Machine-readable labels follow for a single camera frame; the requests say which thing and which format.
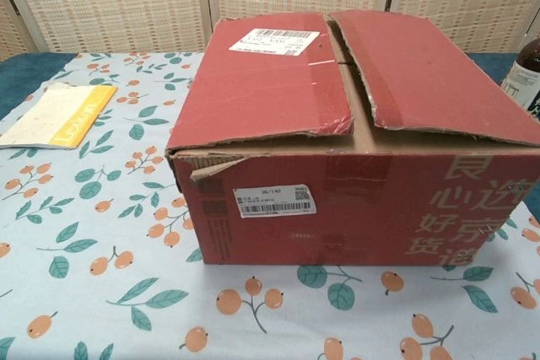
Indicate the yellow and white booklet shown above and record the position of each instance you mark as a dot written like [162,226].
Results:
[63,111]

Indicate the dark bottle with label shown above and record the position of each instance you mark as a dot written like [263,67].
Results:
[525,77]

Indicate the red cardboard shipping box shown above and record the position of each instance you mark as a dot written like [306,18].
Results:
[270,94]

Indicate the black screen hinge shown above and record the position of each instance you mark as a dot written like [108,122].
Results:
[389,1]
[14,3]

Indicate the floral fruit print tablecloth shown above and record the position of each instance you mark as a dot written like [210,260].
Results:
[105,292]

